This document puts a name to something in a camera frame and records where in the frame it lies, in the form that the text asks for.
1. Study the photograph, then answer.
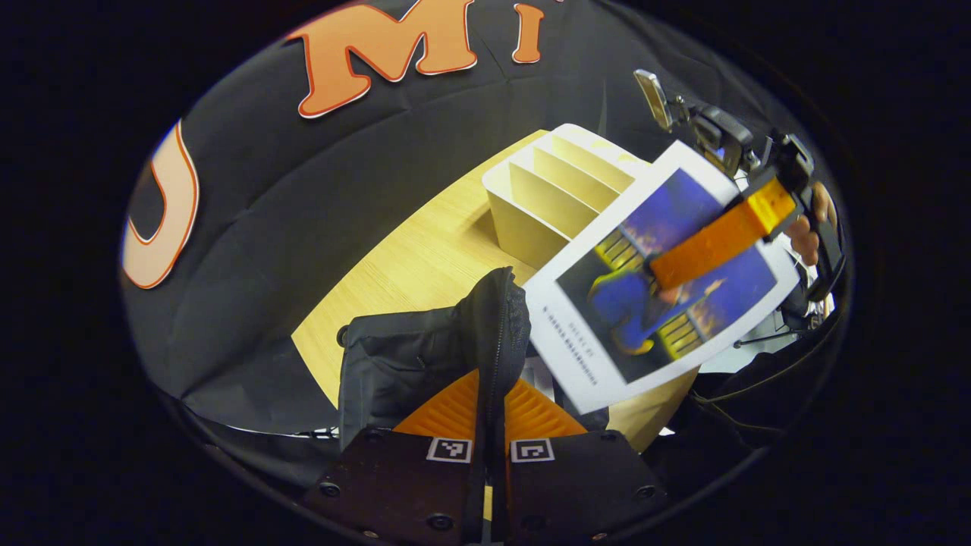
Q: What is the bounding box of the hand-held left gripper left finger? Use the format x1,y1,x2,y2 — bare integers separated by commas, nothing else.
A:
302,369,486,545

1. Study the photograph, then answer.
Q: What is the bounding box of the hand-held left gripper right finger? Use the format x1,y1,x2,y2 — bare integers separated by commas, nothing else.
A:
502,377,670,545

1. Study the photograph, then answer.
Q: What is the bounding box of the black schoolbag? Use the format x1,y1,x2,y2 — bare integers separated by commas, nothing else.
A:
338,265,611,528

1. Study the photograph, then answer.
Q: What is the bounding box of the white book with blue picture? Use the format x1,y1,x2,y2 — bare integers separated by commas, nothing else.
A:
523,140,803,416

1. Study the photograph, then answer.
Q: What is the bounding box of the white bookshelf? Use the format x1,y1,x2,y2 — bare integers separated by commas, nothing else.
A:
482,124,653,271

